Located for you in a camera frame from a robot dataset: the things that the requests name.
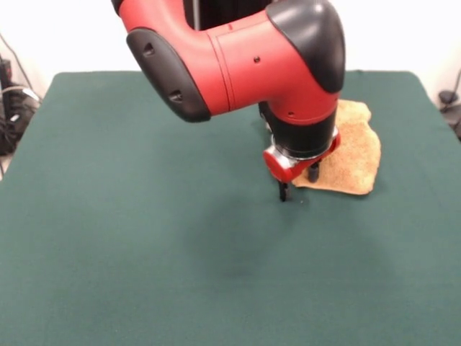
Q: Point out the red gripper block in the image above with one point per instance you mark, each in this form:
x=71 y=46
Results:
x=281 y=169

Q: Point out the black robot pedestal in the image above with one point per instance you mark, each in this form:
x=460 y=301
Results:
x=216 y=12

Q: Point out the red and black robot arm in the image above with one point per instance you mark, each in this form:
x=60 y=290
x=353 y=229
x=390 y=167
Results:
x=245 y=65

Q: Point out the orange terry towel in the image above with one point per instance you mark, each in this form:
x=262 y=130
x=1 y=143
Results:
x=353 y=158

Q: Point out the black power strip red switch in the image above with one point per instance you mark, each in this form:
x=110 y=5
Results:
x=5 y=72

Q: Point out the black plug adapter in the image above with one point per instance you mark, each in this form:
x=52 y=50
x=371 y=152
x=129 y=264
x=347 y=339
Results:
x=446 y=97

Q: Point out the dark green table cloth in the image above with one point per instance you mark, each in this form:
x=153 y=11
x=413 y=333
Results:
x=144 y=234

